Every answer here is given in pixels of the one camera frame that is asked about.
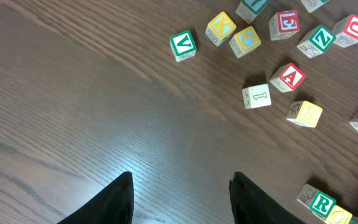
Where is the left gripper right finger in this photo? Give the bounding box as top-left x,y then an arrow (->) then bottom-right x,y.
229,172 -> 304,224

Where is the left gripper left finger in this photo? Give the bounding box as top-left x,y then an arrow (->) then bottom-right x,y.
58,171 -> 134,224

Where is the green R block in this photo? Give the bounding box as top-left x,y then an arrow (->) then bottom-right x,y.
296,184 -> 336,220

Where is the yellow O block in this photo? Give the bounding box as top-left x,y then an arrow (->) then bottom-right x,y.
312,205 -> 353,224

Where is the green B block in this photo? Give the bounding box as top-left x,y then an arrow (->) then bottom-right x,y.
349,216 -> 358,224

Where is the yellow block centre left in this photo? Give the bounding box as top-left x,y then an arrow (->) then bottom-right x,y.
286,101 -> 323,128

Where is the plain wood red block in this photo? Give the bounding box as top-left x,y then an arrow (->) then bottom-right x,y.
242,84 -> 272,109

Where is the red A block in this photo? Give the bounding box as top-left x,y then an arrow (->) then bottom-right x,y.
270,63 -> 306,93

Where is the yellow C block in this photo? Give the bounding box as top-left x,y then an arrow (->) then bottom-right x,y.
229,26 -> 262,58

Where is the green V block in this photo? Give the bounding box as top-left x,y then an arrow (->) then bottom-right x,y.
169,30 -> 197,62

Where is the green Z block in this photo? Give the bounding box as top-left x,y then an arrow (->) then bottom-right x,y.
296,25 -> 336,58

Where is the yellow block far left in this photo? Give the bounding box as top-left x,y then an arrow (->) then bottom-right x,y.
206,11 -> 237,47

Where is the red E block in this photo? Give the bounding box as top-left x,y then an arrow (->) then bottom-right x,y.
268,10 -> 300,40

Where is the green 7 block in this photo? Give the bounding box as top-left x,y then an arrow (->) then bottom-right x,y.
236,0 -> 270,24

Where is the red U block left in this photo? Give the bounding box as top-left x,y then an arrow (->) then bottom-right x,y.
332,14 -> 358,48

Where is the green J block top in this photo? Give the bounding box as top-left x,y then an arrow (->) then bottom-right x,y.
301,0 -> 329,13

